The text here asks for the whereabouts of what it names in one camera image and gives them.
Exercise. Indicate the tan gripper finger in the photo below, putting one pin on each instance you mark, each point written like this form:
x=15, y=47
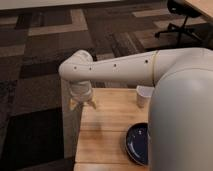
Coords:
x=73, y=104
x=92, y=103

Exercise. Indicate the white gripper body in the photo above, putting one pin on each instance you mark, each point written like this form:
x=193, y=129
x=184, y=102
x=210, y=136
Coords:
x=82, y=91

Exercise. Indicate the dark blue ceramic bowl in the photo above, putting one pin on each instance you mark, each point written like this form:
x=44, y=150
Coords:
x=136, y=143

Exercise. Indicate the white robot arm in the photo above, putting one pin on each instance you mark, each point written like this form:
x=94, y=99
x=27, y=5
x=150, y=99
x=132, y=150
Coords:
x=180, y=118

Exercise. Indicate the white paper cup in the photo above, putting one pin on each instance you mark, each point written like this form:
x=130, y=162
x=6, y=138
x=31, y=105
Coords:
x=143, y=93

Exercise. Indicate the wooden desk top corner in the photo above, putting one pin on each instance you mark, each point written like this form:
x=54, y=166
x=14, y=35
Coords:
x=205, y=7

